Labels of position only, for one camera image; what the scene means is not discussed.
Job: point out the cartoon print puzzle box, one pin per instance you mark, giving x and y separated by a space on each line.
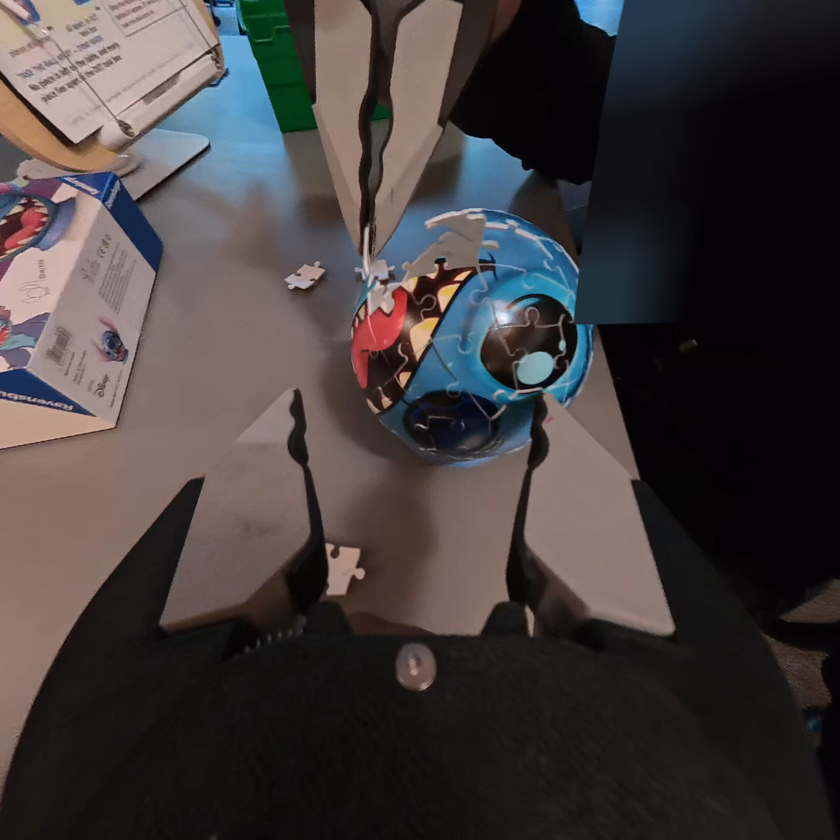
79 275

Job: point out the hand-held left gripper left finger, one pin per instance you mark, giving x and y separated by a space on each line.
249 518

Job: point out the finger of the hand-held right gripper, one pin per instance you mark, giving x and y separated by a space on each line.
426 85
338 85

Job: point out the blue puzzle ball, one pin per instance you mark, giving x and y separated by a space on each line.
525 341

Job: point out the printed instruction sheet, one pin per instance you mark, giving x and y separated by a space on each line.
118 72

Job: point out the white puzzle piece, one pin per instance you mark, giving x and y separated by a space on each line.
304 277
379 268
342 569

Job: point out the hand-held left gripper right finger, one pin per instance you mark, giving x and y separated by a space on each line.
590 525

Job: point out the green plastic bin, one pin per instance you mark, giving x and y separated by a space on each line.
275 65

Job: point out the wooden document stand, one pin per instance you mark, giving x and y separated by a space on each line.
46 148

